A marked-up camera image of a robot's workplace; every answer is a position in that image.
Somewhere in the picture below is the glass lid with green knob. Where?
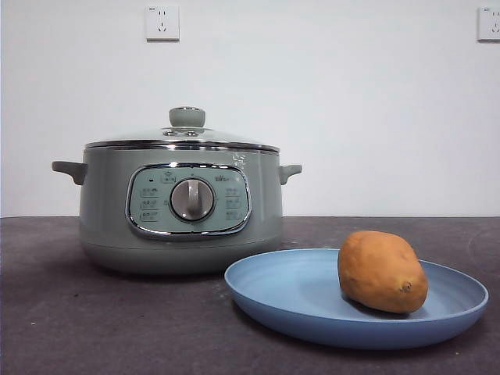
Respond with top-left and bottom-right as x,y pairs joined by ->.
84,105 -> 280,152

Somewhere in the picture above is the white wall socket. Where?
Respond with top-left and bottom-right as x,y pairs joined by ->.
476,6 -> 500,42
146,5 -> 180,42

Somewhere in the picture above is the pale green electric steamer pot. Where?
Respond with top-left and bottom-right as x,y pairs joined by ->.
50,146 -> 304,275

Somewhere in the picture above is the brown potato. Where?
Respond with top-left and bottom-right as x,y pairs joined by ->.
337,230 -> 430,315

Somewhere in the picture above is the blue round plate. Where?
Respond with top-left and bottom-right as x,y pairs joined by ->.
223,248 -> 490,351

